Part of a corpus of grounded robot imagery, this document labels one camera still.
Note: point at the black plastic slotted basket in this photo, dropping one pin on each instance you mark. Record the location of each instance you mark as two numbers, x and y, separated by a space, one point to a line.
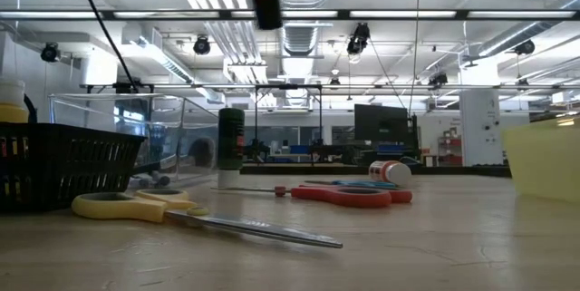
68 132

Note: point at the green acrylic paint bottle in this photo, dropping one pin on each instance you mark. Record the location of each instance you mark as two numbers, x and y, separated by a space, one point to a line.
231 137

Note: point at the clear plastic container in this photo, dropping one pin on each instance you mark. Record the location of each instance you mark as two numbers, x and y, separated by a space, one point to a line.
136 100

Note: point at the white room pillar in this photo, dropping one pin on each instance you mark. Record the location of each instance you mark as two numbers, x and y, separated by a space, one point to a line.
480 123

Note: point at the yellow plastic bin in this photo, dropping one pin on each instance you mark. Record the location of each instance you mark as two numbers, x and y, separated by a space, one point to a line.
544 164

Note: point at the black computer monitor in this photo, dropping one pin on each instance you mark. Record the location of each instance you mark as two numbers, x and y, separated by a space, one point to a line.
380 123

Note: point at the black aluminium table frame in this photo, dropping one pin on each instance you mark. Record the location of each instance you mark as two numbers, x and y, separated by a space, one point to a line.
453 171

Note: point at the black overhead frame beam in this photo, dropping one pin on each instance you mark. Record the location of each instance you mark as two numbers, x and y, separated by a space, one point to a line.
343 13

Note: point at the yellow acrylic paint bottle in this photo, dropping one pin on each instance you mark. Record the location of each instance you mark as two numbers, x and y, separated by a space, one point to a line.
12 112

